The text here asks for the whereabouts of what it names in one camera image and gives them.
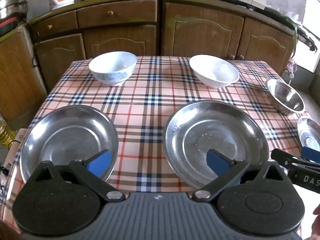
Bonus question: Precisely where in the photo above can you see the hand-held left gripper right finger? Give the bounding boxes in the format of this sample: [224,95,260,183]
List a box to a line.
[191,149,285,203]

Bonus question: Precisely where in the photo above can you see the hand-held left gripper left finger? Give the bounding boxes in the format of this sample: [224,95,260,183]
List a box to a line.
[34,149,126,203]

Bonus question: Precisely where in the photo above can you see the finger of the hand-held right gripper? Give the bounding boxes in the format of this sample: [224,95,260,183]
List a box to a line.
[271,148,304,172]
[301,146,320,163]

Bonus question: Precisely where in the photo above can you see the stainless steel plate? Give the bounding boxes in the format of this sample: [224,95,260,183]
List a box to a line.
[297,116,320,155]
[165,100,270,190]
[19,105,119,184]

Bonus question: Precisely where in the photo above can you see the deep stainless steel bowl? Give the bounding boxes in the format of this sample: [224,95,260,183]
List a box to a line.
[265,78,306,115]

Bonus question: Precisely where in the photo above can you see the plain white bowl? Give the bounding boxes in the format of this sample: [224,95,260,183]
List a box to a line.
[189,54,240,89]

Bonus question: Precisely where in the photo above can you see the blue patterned white bowl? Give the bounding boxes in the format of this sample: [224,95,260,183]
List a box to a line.
[89,51,138,87]

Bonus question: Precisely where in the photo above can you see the plaid tablecloth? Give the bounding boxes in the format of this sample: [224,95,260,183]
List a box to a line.
[0,56,320,233]

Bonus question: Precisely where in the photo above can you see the cardboard box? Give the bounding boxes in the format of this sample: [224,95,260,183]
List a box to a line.
[5,128,30,173]

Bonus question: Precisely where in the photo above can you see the pink plastic bags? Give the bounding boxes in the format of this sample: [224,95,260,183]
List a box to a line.
[285,56,299,80]

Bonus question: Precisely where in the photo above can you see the yellow oil bottle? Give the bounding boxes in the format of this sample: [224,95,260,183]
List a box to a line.
[0,115,15,144]

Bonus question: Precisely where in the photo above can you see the black gas stove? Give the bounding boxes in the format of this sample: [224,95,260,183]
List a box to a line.
[265,5,316,53]

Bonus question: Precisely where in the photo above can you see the green leaf stalk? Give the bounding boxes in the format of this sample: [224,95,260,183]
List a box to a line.
[291,20,299,47]

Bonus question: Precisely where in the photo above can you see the tall wooden cabinet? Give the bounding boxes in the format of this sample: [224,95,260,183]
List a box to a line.
[0,21,49,132]

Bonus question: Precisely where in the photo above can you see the window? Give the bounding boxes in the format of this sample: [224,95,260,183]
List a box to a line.
[303,0,320,72]

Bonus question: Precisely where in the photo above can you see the white plastic bag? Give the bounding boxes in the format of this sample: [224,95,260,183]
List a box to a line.
[287,12,304,27]

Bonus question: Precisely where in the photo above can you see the wooden cabinet with drawers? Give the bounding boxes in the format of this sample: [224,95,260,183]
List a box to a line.
[28,0,162,94]

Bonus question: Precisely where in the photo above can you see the red and black appliance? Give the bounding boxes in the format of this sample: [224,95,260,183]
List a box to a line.
[0,16,25,35]

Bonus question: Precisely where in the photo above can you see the metal pot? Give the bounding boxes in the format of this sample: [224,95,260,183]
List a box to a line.
[0,0,28,20]

